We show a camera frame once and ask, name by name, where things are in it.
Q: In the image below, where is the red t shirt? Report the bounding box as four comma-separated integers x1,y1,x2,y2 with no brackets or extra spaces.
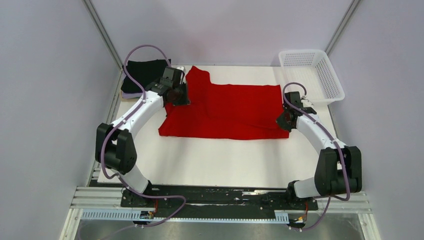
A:
158,66,290,140

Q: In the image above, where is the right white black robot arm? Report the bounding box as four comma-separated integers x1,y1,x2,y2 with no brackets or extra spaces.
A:
276,91,362,209

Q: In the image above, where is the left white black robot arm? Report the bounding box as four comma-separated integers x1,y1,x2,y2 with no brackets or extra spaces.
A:
94,66,190,207

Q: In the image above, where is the folded black t shirt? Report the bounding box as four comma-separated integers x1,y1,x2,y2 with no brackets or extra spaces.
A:
121,59,168,94

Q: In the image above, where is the folded lavender t shirt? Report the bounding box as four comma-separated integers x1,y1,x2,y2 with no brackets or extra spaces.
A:
120,91,143,101

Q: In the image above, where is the white plastic basket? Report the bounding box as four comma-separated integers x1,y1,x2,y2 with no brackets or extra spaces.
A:
278,49,345,105

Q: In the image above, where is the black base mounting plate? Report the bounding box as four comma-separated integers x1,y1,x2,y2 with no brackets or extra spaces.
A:
120,184,318,219

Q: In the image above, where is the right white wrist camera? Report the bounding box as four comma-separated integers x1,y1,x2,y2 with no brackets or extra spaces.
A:
301,95,315,108

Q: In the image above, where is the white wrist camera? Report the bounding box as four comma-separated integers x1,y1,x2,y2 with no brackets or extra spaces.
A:
301,95,315,108
176,66,186,73

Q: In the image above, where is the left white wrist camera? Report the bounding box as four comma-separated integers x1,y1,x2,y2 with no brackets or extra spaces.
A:
176,66,186,73

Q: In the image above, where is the white slotted cable duct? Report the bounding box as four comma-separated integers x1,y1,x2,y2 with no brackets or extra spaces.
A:
80,209,290,224

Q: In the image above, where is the aluminium frame rail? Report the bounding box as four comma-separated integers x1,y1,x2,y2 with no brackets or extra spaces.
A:
70,187,373,214

